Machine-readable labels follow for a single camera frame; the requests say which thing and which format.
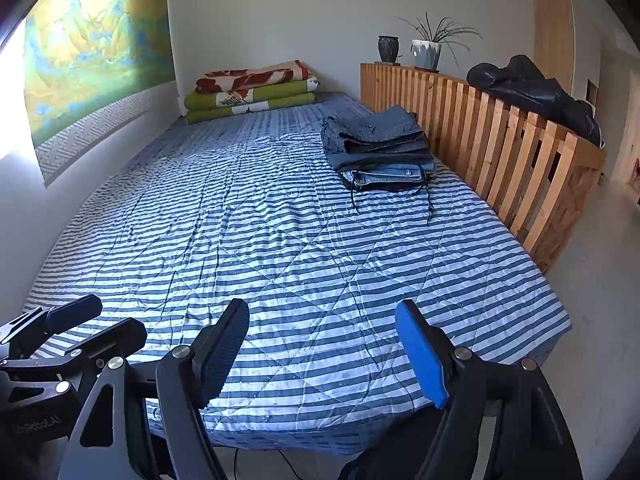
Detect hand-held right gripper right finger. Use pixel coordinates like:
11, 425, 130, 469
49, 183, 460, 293
395, 299, 583, 480

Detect black drawstring pants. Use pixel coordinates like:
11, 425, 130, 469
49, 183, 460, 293
340, 170, 434, 223

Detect landscape wall tapestry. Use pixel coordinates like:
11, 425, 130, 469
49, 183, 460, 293
22, 0, 178, 188

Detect folded green floral quilt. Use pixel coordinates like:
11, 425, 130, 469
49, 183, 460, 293
184, 60, 320, 125

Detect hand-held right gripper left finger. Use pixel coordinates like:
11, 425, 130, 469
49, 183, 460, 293
59, 298, 251, 480

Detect black leather jacket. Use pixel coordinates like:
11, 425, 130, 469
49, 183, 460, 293
466, 55, 603, 148

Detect wooden door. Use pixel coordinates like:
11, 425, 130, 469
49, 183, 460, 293
532, 0, 576, 83

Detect potted plant in white pot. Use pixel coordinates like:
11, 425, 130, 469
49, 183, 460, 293
400, 12, 483, 74

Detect blue striped bed quilt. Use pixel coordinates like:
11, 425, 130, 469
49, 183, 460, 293
22, 92, 573, 433

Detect grey knit sweater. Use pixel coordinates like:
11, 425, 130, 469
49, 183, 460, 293
321, 106, 432, 157

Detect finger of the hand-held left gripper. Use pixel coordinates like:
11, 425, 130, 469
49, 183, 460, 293
7, 294, 103, 356
30, 317, 147, 392

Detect wooden slatted bed rail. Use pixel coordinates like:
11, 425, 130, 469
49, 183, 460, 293
360, 62, 608, 276

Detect dark ceramic vase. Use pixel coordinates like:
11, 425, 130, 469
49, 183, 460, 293
377, 35, 402, 65

